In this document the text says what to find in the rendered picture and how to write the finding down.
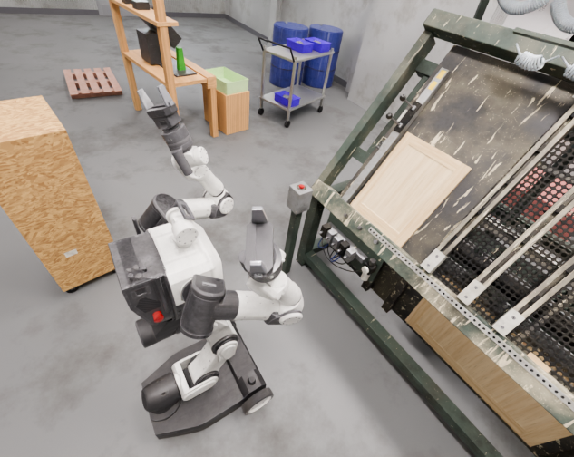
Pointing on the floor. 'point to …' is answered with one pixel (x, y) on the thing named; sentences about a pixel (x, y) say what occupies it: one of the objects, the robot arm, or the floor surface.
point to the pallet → (92, 82)
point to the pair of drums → (314, 70)
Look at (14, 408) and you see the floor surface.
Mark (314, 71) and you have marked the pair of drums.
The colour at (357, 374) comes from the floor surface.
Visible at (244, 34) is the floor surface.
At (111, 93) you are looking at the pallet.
